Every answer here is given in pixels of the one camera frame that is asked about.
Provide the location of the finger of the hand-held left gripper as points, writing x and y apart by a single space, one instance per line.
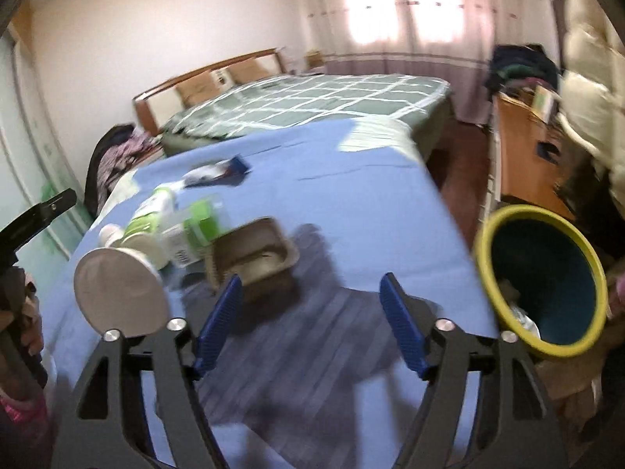
24 359
39 215

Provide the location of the clothes pile on nightstand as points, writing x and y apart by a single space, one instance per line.
102 156

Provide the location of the pile of dark clothes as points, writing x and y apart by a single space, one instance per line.
517 63

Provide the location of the wooden cabinet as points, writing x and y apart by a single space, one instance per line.
522 156

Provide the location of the black small object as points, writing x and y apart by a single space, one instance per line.
547 150

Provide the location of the white nightstand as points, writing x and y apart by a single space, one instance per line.
122 193

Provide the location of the blue star print blanket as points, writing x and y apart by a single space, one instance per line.
342 195

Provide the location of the clear bottle green label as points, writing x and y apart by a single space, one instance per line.
202 220

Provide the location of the cream down jacket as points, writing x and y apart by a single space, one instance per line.
591 97

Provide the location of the patterned purple garment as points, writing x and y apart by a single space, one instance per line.
132 149

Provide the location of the small white bottle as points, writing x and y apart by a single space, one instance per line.
110 234

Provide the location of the wooden bed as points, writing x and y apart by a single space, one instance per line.
151 107

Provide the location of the green plaid duvet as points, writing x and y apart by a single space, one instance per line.
317 97

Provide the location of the glass sliding wardrobe door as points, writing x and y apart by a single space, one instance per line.
29 146

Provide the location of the blue white packet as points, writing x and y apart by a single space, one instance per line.
215 173

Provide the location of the green white bottle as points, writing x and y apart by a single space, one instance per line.
146 215

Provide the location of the brown pillow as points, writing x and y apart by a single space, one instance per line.
195 89
249 71

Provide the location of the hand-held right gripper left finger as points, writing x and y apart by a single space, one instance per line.
217 325

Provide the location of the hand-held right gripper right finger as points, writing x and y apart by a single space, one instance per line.
403 325

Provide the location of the white lidded cup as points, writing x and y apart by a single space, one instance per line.
122 288

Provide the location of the yellow rimmed dark bin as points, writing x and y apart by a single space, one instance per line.
547 273

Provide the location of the pink white curtain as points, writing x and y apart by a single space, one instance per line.
439 58

